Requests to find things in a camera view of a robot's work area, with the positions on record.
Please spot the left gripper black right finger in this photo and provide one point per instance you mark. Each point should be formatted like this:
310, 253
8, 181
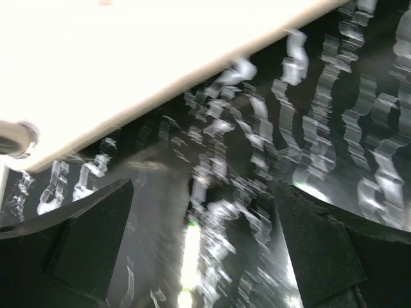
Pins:
340, 259

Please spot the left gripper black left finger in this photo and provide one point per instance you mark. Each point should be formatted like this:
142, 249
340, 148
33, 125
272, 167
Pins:
66, 257

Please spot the black marble pattern mat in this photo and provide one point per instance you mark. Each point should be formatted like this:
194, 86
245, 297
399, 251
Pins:
326, 110

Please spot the white two-tier metal shelf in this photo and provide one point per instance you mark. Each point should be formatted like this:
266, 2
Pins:
77, 70

